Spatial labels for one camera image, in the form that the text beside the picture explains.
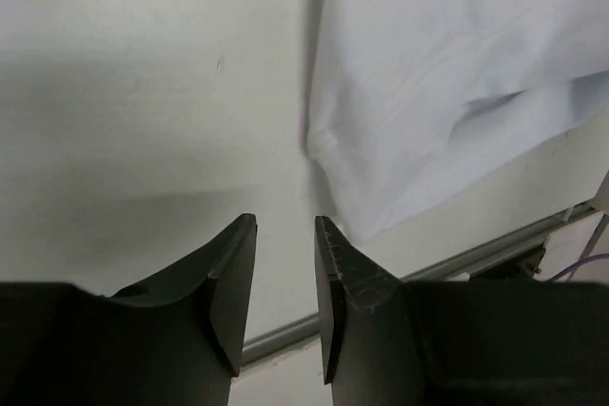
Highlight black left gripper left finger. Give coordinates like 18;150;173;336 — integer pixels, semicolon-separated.
1;214;257;405

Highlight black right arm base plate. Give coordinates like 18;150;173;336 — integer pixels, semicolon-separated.
470;245;546;280

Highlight white skirt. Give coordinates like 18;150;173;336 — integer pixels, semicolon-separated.
307;0;608;243

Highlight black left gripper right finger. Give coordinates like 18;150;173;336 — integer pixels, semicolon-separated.
315;216;608;405

